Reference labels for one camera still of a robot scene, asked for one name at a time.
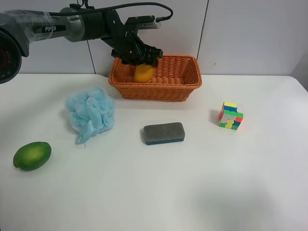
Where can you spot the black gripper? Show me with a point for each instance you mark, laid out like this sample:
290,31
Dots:
126,45

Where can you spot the yellow mango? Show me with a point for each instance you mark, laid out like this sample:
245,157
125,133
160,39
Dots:
143,73

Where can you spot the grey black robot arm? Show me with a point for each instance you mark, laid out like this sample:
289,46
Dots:
20,28

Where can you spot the orange wicker basket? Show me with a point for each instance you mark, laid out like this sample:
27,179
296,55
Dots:
175,78

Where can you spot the green lemon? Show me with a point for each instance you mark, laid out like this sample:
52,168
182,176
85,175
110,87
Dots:
32,156

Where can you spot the grey blue board eraser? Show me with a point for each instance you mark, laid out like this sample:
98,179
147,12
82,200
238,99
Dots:
163,133

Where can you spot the light blue bath loofah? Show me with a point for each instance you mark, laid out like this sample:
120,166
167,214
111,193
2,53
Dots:
91,112

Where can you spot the multicolour puzzle cube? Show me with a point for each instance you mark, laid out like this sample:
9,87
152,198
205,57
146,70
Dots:
230,116

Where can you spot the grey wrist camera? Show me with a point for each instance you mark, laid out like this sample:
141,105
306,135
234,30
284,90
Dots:
144,22

